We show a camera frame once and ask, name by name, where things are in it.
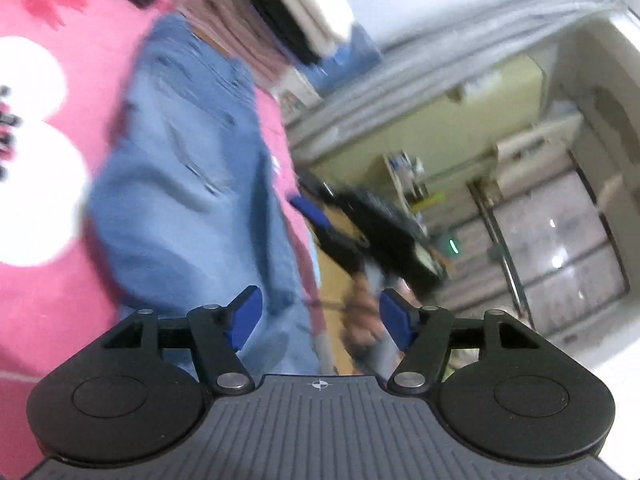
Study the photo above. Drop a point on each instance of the blue water bottle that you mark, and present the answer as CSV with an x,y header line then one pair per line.
x,y
348,63

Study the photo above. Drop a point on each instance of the white water dispenser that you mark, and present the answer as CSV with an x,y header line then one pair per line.
x,y
295,95

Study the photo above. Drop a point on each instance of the black folded garment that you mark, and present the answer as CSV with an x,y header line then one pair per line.
x,y
279,19

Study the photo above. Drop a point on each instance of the pink patterned folded garment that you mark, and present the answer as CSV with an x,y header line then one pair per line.
x,y
234,26

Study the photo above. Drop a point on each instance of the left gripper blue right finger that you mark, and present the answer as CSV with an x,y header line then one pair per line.
x,y
422,336

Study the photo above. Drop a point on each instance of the blue denim jeans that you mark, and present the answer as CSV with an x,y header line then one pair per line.
x,y
190,207

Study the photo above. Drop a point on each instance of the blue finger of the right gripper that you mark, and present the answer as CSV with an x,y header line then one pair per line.
x,y
311,212

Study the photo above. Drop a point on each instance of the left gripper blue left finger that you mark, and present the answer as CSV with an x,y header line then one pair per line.
x,y
218,334

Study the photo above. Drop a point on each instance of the grey curtain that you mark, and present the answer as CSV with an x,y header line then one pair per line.
x,y
428,62

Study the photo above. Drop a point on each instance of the cluttered side table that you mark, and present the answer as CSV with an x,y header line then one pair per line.
x,y
411,193

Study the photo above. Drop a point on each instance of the pink floral bed blanket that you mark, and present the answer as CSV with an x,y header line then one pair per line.
x,y
65,64

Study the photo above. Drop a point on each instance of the person's right hand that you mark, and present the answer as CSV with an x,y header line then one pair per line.
x,y
362,326

